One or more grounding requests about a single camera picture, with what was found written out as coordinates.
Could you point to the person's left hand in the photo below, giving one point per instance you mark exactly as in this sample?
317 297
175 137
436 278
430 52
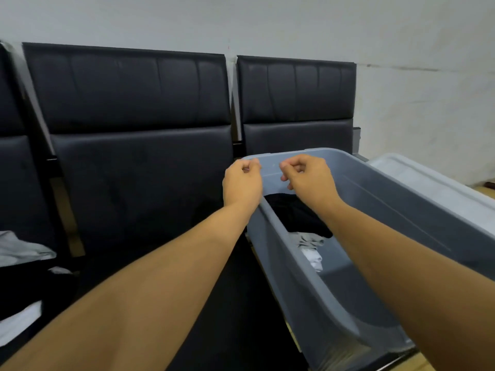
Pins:
241 187

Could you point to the person's right hand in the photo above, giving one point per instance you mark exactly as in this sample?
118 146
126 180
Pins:
313 181

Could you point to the black garment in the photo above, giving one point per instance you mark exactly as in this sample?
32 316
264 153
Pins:
297 214
31 289

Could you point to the white garment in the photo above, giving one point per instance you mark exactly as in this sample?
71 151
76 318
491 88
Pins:
314 259

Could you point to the blue-grey plastic bin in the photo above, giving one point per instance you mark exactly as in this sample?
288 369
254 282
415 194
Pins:
309 305

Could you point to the white bin lid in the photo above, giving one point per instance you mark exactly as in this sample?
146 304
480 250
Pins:
437 185

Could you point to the grey tank top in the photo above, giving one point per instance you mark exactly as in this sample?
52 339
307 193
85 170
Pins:
19 322

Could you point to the person's left forearm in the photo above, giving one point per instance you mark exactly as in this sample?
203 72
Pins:
123 297

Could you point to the person's right forearm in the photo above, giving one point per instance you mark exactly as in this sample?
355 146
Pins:
417 274

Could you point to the gray metal bench armrest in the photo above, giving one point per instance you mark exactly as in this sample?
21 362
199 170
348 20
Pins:
356 140

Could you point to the black leather bench chair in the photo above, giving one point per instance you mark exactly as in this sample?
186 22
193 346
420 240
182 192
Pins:
19 181
294 88
135 96

